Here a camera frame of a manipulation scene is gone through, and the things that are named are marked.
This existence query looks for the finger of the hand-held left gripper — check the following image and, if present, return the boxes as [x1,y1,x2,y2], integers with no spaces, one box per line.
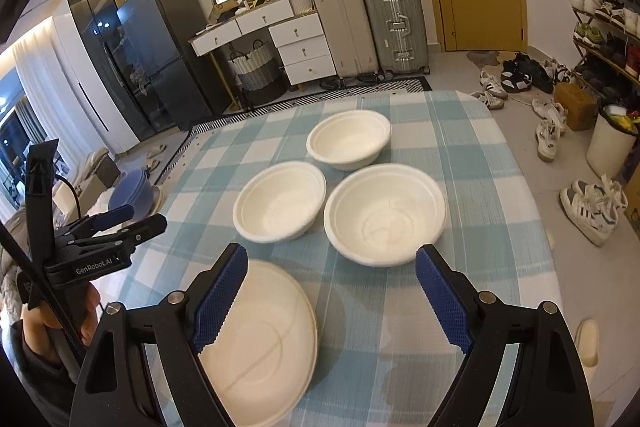
[57,205,136,240]
[62,213,168,258]

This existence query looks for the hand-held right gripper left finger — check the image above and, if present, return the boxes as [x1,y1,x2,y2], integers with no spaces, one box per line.
[70,243,249,427]

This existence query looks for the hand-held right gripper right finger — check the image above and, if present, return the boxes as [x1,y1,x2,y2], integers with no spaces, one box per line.
[415,244,596,427]

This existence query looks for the large cream plate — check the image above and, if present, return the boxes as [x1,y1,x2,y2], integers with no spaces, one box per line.
[280,267,320,408]
[197,258,318,427]

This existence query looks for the white bowl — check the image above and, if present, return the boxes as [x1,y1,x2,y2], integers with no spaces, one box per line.
[232,161,327,244]
[323,163,447,268]
[306,109,392,172]

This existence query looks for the person's left forearm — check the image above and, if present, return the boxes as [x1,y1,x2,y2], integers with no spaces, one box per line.
[0,322,81,427]

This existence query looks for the person's left hand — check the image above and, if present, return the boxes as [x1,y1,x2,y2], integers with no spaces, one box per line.
[20,279,108,358]

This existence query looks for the blue bowl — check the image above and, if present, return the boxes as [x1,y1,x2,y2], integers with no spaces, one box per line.
[117,169,151,188]
[107,179,156,223]

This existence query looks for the beige sofa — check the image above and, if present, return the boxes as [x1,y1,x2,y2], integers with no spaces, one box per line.
[52,146,123,228]

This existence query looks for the white wardrobe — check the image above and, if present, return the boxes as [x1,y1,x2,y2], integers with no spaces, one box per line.
[50,14,143,155]

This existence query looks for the dark window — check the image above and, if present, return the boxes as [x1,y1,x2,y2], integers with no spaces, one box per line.
[0,69,31,218]

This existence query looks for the white curtain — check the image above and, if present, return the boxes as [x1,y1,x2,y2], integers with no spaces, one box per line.
[10,34,88,188]

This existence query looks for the beige slipper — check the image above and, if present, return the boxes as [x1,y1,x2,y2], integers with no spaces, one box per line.
[574,318,600,368]

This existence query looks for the grey fridge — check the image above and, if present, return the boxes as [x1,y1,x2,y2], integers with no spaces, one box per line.
[116,0,221,140]

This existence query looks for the scattered loose sneakers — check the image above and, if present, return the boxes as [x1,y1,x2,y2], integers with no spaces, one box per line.
[467,49,628,248]

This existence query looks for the woven grey white basket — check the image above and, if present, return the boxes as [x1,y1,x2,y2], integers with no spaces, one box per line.
[227,39,288,100]

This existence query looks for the black glass cabinet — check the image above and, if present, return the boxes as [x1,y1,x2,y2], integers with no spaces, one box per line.
[66,0,151,142]

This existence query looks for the white trash bin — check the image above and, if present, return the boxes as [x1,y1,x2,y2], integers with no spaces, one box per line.
[586,104,638,180]

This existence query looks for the small brown cardboard box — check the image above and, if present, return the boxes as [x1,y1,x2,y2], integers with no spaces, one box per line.
[553,82,599,132]

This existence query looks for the small open cardboard box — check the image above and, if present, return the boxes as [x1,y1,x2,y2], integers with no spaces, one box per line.
[209,0,240,22]

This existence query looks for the white drawer unit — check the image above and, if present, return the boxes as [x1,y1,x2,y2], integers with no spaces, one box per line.
[269,13,337,86]

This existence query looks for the white vanity desk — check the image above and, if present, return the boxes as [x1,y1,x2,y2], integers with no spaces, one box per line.
[189,0,337,112]

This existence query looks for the silver suitcase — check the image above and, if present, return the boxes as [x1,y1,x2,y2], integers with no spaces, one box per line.
[361,0,431,75]

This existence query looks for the beige suitcase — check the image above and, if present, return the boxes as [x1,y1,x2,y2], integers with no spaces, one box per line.
[311,0,380,80]

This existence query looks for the gold metal shoe rack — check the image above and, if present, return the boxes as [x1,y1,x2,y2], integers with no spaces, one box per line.
[567,0,640,85]

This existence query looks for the thick black cable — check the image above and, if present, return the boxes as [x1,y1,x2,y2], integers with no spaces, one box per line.
[52,174,85,223]

